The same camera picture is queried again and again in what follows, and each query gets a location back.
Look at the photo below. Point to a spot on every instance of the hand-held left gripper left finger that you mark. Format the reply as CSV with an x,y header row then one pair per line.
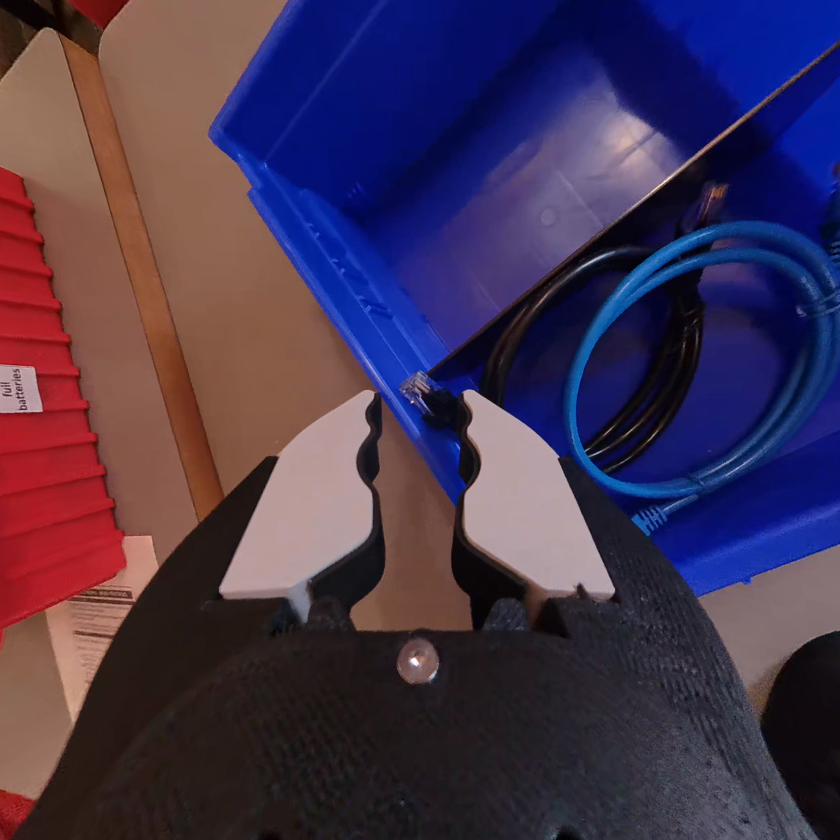
x,y
315,499

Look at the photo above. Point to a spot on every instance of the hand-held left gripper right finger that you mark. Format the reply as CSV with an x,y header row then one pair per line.
x,y
525,512

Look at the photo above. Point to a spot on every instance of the blue plastic bin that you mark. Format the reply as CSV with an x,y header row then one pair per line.
x,y
459,131

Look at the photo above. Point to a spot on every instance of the white printed paper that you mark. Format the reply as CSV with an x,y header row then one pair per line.
x,y
98,610

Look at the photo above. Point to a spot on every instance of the black round object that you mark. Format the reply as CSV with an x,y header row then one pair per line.
x,y
804,735

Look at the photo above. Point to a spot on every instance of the red plastic bin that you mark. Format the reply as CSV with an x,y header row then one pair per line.
x,y
46,472

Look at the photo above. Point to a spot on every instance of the red cloth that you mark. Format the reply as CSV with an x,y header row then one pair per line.
x,y
13,817

